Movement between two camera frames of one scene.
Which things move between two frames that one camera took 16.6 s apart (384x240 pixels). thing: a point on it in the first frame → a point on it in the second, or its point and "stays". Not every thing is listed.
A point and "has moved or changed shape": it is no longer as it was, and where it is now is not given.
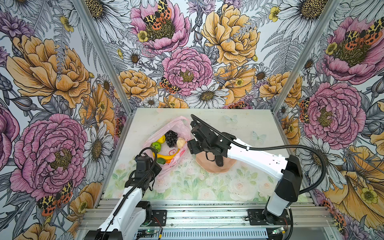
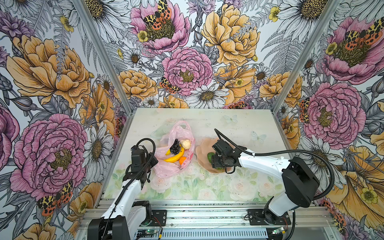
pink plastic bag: (168, 144) has moved or changed shape
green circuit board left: (146, 232) stays
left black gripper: (158, 170) → (154, 162)
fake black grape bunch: (171, 137) → (174, 149)
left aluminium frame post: (104, 56) stays
